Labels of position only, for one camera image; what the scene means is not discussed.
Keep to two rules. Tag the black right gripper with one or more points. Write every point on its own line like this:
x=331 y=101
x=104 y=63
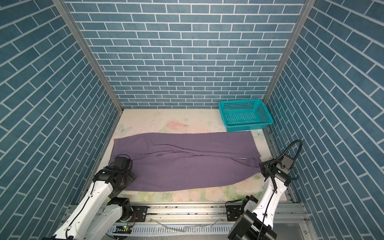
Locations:
x=265 y=164

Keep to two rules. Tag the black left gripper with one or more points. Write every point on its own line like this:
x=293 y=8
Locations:
x=130 y=176

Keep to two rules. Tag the purple trousers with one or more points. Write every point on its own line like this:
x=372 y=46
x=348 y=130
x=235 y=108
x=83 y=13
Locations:
x=175 y=162

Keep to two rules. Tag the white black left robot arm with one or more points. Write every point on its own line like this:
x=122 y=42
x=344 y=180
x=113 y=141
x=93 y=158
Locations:
x=100 y=208

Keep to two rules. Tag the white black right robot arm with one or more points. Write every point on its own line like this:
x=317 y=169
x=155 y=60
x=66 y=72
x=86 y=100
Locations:
x=257 y=220

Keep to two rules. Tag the teal plastic basket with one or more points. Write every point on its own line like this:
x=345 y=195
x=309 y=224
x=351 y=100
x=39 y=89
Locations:
x=245 y=115

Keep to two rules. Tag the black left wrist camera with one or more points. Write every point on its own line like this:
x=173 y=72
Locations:
x=123 y=163

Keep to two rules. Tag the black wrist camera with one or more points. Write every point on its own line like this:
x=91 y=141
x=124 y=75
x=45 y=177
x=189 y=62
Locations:
x=123 y=163
x=286 y=163

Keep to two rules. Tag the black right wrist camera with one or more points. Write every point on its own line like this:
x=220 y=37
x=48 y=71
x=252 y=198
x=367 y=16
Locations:
x=286 y=163

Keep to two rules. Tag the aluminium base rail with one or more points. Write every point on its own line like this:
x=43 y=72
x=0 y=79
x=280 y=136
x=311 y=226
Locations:
x=208 y=213

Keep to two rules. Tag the white slotted cable duct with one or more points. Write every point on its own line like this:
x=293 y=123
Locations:
x=172 y=230

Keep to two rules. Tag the aluminium corner post left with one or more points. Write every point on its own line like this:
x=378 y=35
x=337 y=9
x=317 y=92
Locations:
x=77 y=34

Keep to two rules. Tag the aluminium corner post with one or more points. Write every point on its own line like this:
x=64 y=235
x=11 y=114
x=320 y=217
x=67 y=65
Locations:
x=77 y=34
x=304 y=14

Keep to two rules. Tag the aluminium corner post right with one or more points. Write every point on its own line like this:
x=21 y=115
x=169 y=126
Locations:
x=304 y=14

